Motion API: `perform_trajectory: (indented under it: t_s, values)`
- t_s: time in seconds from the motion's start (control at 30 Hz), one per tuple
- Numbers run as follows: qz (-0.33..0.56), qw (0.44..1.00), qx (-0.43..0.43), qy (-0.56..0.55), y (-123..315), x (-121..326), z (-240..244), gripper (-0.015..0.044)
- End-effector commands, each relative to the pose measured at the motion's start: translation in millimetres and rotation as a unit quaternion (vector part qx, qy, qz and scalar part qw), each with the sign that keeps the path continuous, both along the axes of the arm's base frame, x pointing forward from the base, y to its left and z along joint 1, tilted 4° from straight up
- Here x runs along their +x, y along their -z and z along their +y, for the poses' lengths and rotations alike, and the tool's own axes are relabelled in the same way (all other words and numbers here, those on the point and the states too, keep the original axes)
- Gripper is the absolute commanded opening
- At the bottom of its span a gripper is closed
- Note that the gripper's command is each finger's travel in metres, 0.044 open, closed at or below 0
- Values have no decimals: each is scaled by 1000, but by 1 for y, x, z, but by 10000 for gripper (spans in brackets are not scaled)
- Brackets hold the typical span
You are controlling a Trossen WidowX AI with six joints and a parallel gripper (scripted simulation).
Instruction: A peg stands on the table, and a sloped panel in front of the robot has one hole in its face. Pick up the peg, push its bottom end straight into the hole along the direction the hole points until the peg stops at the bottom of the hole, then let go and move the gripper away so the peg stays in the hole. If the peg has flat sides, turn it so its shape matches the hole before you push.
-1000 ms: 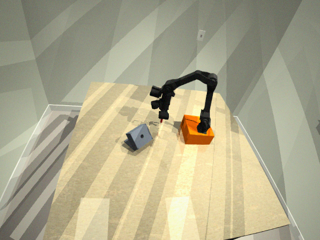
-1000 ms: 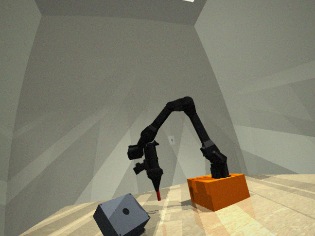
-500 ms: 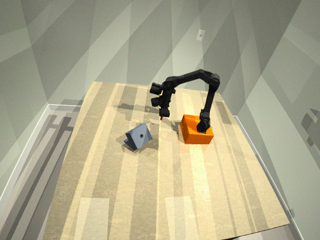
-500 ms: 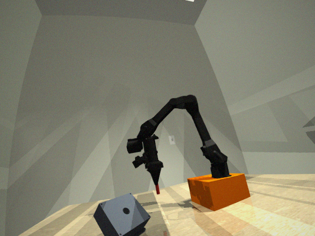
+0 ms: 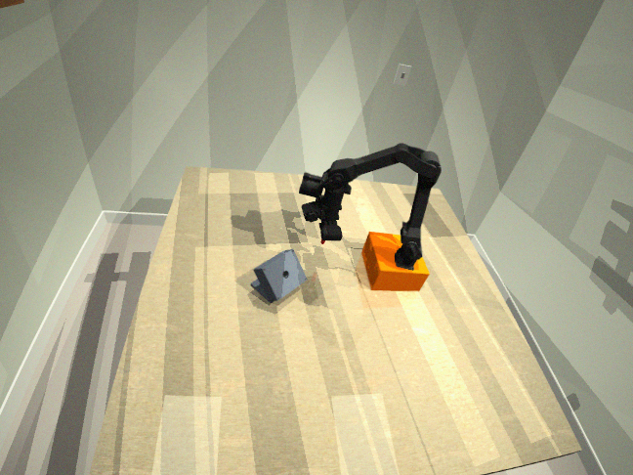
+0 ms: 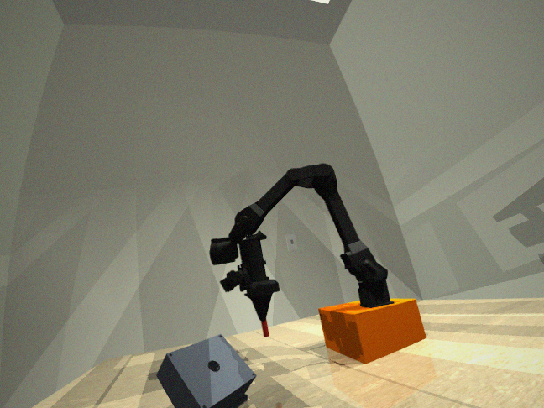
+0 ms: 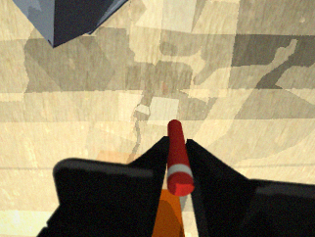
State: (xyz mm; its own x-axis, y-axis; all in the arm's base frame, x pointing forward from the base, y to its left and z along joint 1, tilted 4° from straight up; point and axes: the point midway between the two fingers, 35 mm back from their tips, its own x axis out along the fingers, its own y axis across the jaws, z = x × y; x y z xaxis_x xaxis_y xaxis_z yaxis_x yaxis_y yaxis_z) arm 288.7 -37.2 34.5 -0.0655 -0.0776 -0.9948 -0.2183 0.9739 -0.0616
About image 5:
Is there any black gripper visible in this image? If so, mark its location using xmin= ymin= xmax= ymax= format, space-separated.
xmin=319 ymin=194 xmax=343 ymax=241

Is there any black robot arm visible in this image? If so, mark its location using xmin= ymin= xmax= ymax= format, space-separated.
xmin=299 ymin=143 xmax=442 ymax=271

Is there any grey sloped panel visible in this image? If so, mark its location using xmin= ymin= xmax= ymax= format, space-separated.
xmin=251 ymin=249 xmax=307 ymax=303

